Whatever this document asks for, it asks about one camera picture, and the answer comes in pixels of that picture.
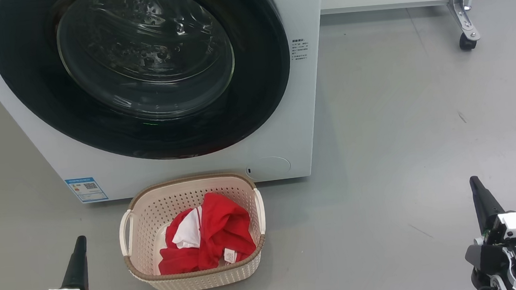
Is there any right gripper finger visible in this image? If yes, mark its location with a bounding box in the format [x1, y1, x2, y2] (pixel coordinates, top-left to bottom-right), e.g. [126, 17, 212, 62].
[469, 174, 507, 235]

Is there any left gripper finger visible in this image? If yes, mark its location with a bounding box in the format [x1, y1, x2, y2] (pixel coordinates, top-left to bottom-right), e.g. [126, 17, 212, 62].
[57, 235, 92, 290]

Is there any red and white garment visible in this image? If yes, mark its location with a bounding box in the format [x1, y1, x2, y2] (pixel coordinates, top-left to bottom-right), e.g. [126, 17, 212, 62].
[152, 189, 259, 276]

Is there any round black glass washer door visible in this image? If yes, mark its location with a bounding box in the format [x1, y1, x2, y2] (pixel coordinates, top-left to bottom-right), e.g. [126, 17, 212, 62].
[0, 0, 298, 175]

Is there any cream perforated laundry basket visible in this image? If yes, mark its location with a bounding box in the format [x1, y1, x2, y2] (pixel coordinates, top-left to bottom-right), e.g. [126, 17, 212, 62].
[115, 169, 272, 290]

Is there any white front-load washing machine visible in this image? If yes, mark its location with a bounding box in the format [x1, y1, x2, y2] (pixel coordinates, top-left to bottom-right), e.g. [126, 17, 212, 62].
[0, 0, 341, 211]

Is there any blue energy label sticker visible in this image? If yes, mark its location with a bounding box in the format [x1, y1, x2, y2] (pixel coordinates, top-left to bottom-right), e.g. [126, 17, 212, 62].
[65, 175, 110, 205]

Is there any black caster wheel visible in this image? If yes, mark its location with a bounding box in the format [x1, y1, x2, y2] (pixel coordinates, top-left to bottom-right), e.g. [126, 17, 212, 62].
[458, 31, 479, 52]

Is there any round washer filter cover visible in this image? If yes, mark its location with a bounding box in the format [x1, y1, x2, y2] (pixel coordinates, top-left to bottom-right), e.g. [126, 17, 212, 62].
[245, 155, 293, 181]

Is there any printed warning text sticker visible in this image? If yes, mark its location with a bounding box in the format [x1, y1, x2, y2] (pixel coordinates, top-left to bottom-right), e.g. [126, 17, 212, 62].
[290, 38, 311, 62]

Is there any metal cabinet leg bracket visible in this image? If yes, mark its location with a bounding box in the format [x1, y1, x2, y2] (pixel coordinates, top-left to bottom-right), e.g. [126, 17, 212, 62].
[447, 0, 490, 43]

